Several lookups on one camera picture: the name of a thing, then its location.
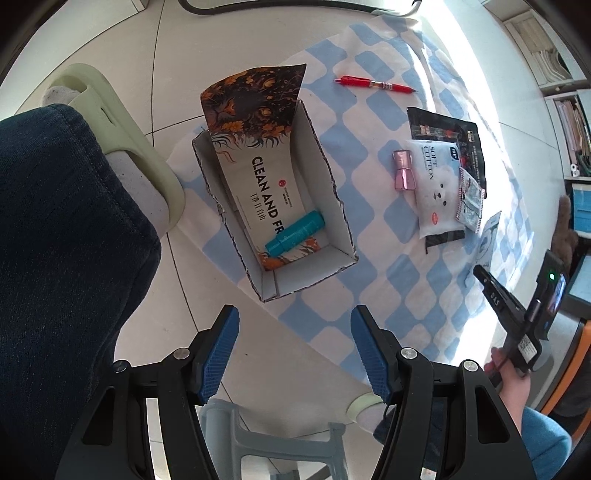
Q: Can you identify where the grey sock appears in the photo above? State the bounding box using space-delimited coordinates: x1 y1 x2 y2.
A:
359 406 385 435
41 85 169 232

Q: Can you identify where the blue white checkered cloth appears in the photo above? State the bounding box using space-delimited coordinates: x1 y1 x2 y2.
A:
166 9 548 386

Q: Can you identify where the pale blue sachet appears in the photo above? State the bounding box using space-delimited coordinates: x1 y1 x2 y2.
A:
475 211 504 273

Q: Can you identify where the person's right forearm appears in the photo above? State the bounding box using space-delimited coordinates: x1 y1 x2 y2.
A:
496 376 573 480

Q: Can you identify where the red pen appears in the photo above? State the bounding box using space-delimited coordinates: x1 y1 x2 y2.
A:
334 75 419 94

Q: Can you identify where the teal tube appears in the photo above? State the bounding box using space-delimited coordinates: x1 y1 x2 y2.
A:
264 211 325 256

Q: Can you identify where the white bear cotton pad packet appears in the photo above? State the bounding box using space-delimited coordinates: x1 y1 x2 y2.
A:
406 138 476 239

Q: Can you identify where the pale green slipper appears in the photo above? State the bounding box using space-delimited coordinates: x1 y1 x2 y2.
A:
46 62 186 232
347 394 384 422

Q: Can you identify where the orange chair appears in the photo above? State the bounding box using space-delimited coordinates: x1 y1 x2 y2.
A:
539 318 591 441

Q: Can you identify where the white bookshelf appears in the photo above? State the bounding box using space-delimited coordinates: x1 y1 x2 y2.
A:
499 0 591 181

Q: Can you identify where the blue box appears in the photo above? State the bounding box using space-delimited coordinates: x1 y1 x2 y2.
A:
570 182 591 232

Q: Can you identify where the person's leg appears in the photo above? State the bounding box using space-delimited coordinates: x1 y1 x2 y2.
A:
373 406 402 446
0 104 162 480

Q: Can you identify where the grey plastic stool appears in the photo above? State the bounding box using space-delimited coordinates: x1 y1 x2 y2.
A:
198 399 348 480

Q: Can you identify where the pink metallic bottle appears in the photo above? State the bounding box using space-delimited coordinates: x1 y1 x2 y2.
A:
392 149 417 191

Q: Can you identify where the black plastic packet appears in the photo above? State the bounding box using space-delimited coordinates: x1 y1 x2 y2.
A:
406 107 488 254

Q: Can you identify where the cardboard box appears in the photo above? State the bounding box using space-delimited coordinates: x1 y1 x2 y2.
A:
191 62 360 303

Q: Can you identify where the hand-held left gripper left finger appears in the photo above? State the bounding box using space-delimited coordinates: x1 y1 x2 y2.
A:
54 304 241 480

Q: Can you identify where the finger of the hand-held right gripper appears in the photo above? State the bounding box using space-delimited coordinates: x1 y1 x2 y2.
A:
473 264 528 332

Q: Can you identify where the person's right leg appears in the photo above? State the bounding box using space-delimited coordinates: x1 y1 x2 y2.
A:
373 406 402 446

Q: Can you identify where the person's left leg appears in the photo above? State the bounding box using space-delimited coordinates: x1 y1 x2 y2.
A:
0 104 162 480

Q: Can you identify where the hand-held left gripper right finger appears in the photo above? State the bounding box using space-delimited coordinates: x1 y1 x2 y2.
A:
350 305 539 480

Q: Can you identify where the person's right hand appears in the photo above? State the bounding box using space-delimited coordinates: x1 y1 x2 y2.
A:
484 346 526 385

